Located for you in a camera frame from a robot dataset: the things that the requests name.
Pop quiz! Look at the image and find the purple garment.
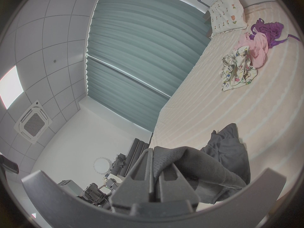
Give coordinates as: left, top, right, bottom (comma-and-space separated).
250, 18, 300, 49

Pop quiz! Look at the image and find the dark garment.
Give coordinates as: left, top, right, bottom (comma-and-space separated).
114, 153, 127, 168

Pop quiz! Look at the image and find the black T-shirt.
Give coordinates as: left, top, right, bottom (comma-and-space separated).
152, 123, 251, 205

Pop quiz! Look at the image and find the round white mirror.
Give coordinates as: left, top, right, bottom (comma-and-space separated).
94, 158, 111, 174

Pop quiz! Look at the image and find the grey bedside table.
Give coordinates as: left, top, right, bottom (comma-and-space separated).
204, 10, 212, 38

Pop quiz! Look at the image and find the pink garment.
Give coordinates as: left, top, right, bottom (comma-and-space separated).
234, 32, 269, 69

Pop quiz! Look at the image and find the bed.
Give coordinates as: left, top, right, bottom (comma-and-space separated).
150, 0, 303, 213

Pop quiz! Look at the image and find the ceiling light panel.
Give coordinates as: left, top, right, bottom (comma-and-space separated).
0, 65, 24, 110

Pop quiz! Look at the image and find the blue-green curtain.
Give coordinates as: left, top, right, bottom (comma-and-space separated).
85, 55, 172, 133
87, 0, 211, 97

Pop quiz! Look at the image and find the white printed garment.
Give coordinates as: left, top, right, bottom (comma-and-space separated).
221, 45, 258, 92

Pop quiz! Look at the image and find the ceiling air conditioner vent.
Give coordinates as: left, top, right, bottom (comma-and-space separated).
14, 100, 60, 145

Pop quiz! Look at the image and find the white printed pillow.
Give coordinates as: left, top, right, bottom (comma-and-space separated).
209, 0, 248, 38

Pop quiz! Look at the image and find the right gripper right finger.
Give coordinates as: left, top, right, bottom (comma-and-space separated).
155, 162, 199, 205

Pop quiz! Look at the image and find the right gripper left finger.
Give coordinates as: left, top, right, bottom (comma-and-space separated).
110, 148, 156, 208

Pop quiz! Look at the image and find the black chest of drawers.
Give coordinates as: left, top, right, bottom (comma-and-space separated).
112, 138, 152, 177

